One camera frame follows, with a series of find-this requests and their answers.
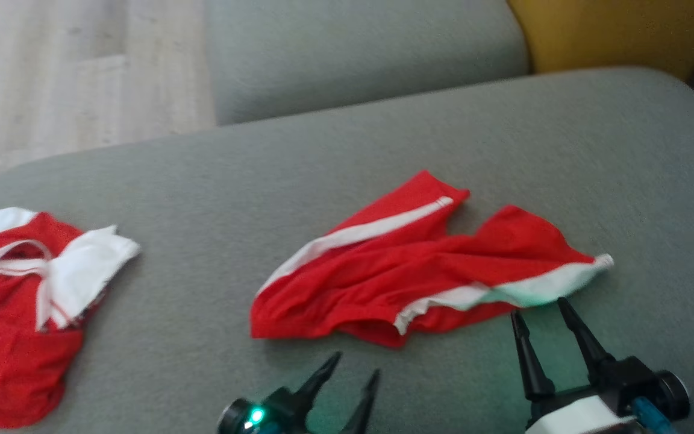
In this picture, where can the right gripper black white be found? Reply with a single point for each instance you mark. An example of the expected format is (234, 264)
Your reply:
(618, 392)

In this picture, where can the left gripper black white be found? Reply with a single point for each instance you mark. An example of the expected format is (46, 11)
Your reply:
(275, 413)

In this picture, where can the red shorts with white stripes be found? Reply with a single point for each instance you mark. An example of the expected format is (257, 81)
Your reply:
(383, 277)

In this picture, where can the red basketball jersey white trim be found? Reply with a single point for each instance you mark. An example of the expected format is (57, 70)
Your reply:
(9, 361)

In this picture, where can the large grey sofa seat cushion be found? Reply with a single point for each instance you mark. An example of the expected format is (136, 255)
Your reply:
(383, 150)

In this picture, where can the small grey sofa cushion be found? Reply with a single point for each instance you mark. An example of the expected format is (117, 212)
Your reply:
(353, 48)

